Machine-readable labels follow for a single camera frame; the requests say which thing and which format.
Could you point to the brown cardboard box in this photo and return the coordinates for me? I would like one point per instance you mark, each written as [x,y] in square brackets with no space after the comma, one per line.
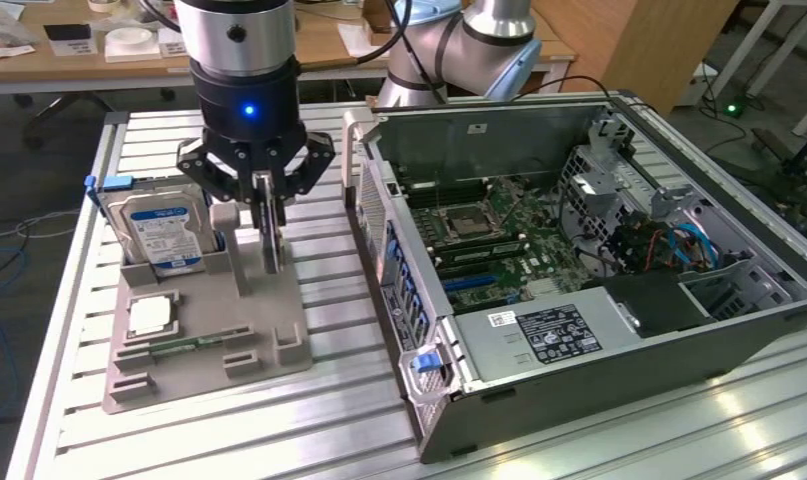
[376,15]

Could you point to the black and white box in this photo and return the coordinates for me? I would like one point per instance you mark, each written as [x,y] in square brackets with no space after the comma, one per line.
[69,47]

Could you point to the white paper stack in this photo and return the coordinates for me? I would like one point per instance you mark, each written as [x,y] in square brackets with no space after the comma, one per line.
[363,45]

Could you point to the wooden cabinet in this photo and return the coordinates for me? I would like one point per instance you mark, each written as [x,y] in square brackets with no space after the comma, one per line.
[643,50]

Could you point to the perforated metal disk bay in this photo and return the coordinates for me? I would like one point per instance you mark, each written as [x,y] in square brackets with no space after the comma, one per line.
[596,190]

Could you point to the grey parts rack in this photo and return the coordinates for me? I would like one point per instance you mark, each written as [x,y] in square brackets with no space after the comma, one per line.
[229,310]

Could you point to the green motherboard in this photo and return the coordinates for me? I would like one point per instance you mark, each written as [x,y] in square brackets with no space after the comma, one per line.
[543,260]

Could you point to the white paper note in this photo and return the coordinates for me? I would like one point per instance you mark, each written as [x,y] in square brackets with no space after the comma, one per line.
[9,51]

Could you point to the RAM stick white label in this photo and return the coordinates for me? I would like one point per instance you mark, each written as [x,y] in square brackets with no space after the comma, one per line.
[479,253]

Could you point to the white device red mark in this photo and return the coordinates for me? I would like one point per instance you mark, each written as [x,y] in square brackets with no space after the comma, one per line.
[699,90]

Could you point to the CPU socket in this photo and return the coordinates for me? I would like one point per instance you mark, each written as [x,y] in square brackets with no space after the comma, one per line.
[469,222]

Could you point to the bare green RAM stick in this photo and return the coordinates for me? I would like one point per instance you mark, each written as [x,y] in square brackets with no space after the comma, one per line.
[189,345]

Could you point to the silver CPU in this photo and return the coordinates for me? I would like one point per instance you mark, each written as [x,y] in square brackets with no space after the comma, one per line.
[151,316]

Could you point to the white labelled box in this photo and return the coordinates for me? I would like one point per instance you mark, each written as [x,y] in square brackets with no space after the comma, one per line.
[171,47]

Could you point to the black plastic shroud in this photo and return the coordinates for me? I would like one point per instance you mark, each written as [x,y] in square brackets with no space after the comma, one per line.
[656,305]

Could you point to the silver chipset heat sink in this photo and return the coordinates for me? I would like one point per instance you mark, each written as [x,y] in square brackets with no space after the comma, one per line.
[548,287]

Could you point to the white box with roll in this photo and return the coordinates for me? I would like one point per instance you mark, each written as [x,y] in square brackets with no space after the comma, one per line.
[132,52]

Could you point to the grey power supply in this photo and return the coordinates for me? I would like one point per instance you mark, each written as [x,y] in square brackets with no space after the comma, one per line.
[489,350]

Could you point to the open metal disk bay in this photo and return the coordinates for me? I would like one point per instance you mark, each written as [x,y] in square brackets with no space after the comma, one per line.
[743,300]

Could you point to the blue case latch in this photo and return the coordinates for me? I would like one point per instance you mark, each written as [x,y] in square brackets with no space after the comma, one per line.
[423,362]

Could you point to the blue expansion slot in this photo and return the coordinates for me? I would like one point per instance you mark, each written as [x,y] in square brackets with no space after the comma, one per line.
[469,285]

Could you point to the black device green light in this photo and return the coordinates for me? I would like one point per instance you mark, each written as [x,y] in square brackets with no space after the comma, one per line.
[731,108]

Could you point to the tape roll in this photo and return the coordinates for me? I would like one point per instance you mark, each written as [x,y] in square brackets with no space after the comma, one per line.
[103,6]

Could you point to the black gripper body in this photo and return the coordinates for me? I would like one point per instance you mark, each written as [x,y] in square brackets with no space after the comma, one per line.
[243,95]

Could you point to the black equipment stand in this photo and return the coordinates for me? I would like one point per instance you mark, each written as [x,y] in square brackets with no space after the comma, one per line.
[803,155]

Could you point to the green graphics card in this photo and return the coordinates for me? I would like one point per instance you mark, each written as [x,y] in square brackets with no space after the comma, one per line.
[272,250]

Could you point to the open dark PC case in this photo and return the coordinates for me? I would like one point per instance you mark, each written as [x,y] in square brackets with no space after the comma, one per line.
[576,400]

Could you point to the hard disk blue caddy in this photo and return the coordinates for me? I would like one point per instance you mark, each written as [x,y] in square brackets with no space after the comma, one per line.
[163,235]

